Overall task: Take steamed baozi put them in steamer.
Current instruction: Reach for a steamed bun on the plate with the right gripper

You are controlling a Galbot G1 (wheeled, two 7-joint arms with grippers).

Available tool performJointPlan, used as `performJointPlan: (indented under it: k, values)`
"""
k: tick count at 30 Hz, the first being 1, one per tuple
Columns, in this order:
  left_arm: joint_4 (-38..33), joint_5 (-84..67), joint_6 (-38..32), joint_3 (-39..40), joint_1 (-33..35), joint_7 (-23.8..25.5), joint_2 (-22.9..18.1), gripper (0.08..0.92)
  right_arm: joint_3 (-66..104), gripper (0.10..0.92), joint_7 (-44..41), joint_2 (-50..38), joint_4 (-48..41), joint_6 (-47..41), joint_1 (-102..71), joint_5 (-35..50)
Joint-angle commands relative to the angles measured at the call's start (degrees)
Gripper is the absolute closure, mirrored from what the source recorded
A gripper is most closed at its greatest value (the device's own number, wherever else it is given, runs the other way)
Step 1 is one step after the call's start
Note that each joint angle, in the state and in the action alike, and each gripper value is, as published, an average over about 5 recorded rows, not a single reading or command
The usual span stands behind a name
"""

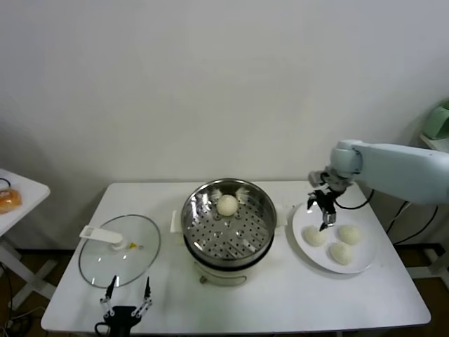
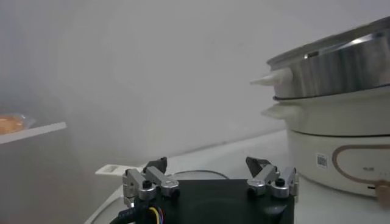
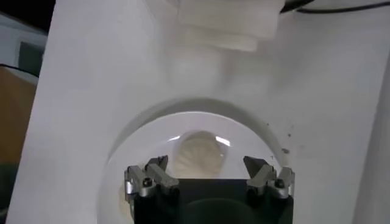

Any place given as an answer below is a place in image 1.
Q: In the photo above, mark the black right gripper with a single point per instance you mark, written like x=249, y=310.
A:
x=327, y=200

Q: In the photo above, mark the packaged orange bread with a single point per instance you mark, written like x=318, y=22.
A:
x=8, y=201

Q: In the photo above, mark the white oval plate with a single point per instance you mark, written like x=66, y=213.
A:
x=301, y=217

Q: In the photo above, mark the pale green appliance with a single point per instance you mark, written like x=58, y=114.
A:
x=438, y=123

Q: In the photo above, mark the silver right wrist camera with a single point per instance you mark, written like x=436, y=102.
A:
x=317, y=178

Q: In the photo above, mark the white steamed baozi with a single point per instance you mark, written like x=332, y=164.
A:
x=314, y=236
x=341, y=253
x=349, y=234
x=226, y=205

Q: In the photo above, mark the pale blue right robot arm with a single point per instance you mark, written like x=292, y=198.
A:
x=403, y=165

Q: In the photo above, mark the white side table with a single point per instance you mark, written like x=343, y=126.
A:
x=31, y=191

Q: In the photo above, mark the cream electric cooking pot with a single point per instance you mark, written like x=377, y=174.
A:
x=224, y=275

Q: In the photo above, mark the stainless steel steamer basket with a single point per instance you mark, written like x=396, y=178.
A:
x=203, y=196

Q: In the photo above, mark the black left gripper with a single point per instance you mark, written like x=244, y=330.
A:
x=121, y=319

